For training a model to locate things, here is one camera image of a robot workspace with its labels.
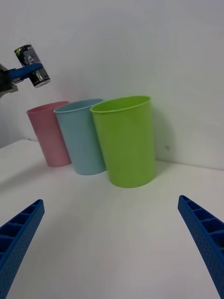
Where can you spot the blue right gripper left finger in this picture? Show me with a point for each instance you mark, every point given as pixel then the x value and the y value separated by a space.
pixel 18 243

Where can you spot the green plastic bin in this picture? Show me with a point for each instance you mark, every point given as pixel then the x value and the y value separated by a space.
pixel 127 144

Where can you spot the pink plastic bin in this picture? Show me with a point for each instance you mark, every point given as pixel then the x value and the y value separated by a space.
pixel 50 135

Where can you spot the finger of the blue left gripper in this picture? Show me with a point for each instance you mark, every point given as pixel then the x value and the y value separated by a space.
pixel 24 70

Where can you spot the pale blue plastic bin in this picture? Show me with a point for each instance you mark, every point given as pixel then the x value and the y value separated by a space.
pixel 80 140

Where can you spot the dark drink can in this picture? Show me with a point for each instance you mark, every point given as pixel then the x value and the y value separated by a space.
pixel 29 56

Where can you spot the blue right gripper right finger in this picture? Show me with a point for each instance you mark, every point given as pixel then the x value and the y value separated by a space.
pixel 205 238

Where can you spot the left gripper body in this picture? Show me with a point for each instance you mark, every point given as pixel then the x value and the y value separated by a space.
pixel 4 80

